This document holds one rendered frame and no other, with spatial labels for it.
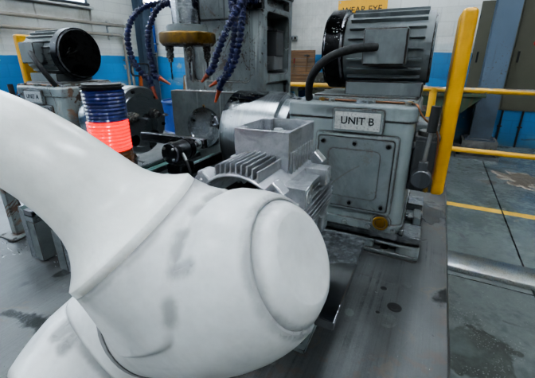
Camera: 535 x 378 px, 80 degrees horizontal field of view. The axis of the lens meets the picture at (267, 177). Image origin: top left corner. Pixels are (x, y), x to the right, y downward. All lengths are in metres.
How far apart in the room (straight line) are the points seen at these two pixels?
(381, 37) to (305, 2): 5.77
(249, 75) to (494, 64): 4.77
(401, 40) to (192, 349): 0.69
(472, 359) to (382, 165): 1.28
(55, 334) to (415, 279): 0.67
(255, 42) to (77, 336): 1.08
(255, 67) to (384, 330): 0.94
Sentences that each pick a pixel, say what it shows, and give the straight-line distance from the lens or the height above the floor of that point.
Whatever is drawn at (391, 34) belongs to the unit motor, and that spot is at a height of 1.30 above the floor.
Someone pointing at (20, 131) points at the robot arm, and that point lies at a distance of 0.22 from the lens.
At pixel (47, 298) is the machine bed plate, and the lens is 0.82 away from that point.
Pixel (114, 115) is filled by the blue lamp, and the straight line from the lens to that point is 0.53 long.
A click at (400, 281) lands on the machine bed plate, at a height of 0.80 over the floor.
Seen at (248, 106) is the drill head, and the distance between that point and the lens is 0.91.
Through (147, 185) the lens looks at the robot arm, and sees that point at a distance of 0.21.
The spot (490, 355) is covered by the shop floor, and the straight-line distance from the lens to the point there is 1.94.
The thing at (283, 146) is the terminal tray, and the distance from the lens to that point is 0.51.
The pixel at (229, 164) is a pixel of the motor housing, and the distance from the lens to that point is 0.47.
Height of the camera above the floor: 1.25
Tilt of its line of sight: 20 degrees down
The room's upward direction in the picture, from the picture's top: straight up
